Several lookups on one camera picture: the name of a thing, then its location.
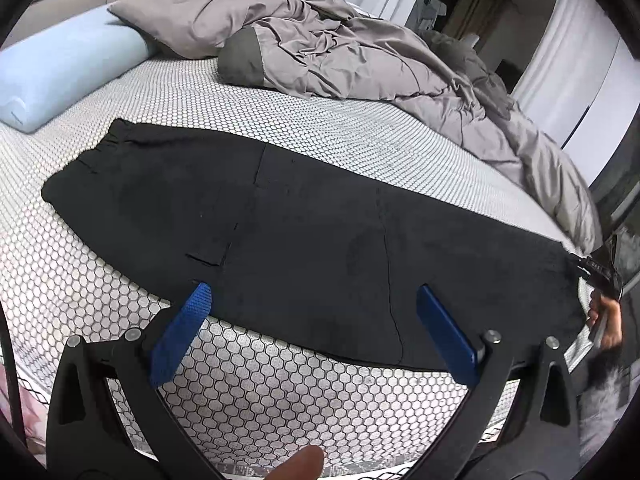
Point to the person's right hand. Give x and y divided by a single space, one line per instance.
609 322

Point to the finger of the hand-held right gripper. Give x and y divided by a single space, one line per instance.
585 266

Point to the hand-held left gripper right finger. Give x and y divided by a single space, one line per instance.
447 332

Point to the white honeycomb patterned bed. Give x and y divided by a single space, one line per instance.
280 400

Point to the person's left hand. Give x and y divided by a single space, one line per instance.
300 462

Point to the black pants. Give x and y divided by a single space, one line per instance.
300 235

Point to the white wardrobe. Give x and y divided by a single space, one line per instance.
575 60

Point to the grey pillow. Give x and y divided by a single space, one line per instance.
180 20

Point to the pink cloth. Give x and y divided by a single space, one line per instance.
22 410

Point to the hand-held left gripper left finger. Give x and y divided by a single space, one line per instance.
182 332

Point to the light blue bolster pillow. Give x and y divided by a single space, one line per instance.
65 65

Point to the grey duvet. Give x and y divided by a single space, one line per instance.
350 55

